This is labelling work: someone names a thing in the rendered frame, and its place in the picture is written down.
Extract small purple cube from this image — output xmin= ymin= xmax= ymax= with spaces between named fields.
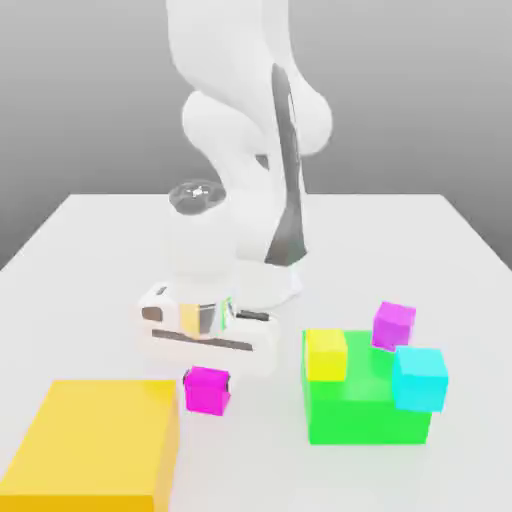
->
xmin=370 ymin=300 xmax=417 ymax=353

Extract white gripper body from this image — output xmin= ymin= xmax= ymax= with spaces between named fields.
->
xmin=148 ymin=310 xmax=282 ymax=379

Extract large orange box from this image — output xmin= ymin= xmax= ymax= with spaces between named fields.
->
xmin=0 ymin=378 xmax=180 ymax=512

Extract large green box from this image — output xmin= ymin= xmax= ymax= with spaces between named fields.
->
xmin=300 ymin=328 xmax=434 ymax=446

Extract small yellow cube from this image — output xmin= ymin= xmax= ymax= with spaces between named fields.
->
xmin=304 ymin=328 xmax=348 ymax=383

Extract small magenta cube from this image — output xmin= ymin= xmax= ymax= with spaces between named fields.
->
xmin=183 ymin=365 xmax=232 ymax=418

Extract small cyan cube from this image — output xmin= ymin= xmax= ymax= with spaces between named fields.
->
xmin=391 ymin=346 xmax=450 ymax=414

